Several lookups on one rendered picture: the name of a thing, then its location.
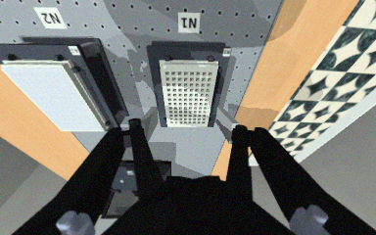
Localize white well plate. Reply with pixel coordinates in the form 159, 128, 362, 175
160, 60, 218, 127

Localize white label with black n2 text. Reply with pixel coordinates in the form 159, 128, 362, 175
34, 8, 67, 28

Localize grey flat base plate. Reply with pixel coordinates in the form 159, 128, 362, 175
0, 0, 284, 178

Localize white flat rectangular plate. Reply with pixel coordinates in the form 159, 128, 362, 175
1, 60, 109, 131

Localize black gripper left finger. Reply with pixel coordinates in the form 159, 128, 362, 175
12, 107, 180, 235

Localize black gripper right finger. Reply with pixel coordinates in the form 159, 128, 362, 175
215, 107, 376, 235

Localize white label with black letters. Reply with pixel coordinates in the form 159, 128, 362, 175
178, 13, 200, 33

